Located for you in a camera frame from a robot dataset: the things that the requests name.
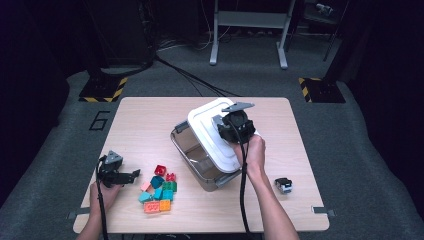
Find person's right hand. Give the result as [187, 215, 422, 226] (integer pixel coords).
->
[233, 134, 267, 178]

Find grey transparent storage box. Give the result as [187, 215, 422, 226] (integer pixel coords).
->
[169, 120, 244, 193]

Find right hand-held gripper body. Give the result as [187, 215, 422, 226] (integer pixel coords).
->
[218, 101, 257, 145]

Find black striped stand base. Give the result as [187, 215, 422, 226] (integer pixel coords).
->
[78, 76, 129, 103]
[298, 77, 347, 104]

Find white metal desk frame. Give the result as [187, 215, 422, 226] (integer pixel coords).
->
[209, 0, 297, 70]

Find white box lid grey handle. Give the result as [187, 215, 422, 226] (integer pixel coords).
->
[187, 97, 263, 174]

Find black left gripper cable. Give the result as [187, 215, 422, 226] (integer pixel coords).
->
[95, 156, 110, 240]

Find person's left hand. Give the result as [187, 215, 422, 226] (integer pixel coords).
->
[89, 181, 123, 216]

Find white toy car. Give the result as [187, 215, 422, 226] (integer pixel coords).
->
[274, 177, 294, 195]

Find black cabinet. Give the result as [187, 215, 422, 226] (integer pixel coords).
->
[84, 0, 154, 68]

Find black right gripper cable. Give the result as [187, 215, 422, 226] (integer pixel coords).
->
[228, 119, 253, 240]

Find grey table edge bracket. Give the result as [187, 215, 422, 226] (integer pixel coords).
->
[65, 207, 91, 221]
[311, 205, 336, 218]

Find white floor cables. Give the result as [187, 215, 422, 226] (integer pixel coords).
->
[156, 31, 234, 53]

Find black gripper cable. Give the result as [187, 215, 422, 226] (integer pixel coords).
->
[228, 119, 253, 240]
[95, 156, 110, 240]

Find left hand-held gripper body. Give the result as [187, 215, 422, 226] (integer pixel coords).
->
[96, 150, 129, 188]

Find dark teal toy block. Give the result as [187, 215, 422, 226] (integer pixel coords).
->
[150, 175, 165, 189]

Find grey device on shelf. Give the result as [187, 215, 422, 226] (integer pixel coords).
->
[314, 2, 335, 17]

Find green toy block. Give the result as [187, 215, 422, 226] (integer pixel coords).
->
[161, 181, 178, 193]

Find black floor cable bundle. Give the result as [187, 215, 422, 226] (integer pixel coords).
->
[99, 54, 242, 98]

